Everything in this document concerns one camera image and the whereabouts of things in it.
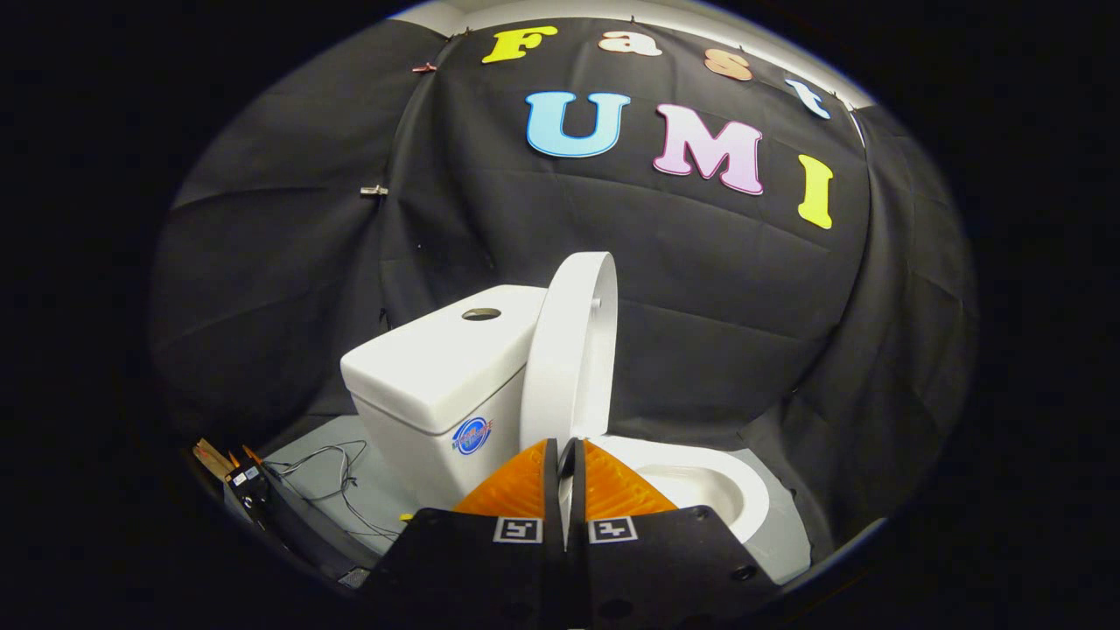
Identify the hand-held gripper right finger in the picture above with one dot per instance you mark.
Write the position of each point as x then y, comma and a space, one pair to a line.
656, 569

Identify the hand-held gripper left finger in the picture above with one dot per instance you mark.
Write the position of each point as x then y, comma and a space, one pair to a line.
477, 569

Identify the white toilet bowl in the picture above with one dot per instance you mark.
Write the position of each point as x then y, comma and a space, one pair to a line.
735, 490

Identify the black electronic box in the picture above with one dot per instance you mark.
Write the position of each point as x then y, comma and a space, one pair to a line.
245, 486

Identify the black backdrop cloth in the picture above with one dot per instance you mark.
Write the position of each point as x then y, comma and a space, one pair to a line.
700, 289

